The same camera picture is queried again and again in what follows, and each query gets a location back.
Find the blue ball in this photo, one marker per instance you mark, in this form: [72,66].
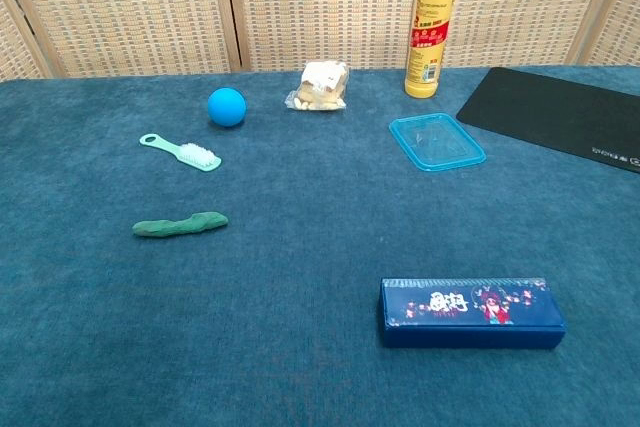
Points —
[227,107]

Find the clear bag of snacks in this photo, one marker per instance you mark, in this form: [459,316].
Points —
[320,87]

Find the mint green scrub brush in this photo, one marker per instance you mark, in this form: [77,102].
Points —
[200,157]

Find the green putty strip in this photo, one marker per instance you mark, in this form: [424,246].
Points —
[180,225]

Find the blue clear plastic lid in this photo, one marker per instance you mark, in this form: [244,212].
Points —
[437,143]

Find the yellow bottle with green cap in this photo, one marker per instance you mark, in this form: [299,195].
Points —
[430,22]

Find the woven wicker folding screen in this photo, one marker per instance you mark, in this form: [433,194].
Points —
[320,7]

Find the dark blue printed pencil case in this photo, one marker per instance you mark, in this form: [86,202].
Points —
[470,327]

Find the blue velvet tablecloth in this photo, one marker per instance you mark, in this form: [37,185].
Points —
[300,247]

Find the black mouse pad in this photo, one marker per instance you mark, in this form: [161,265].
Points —
[550,112]

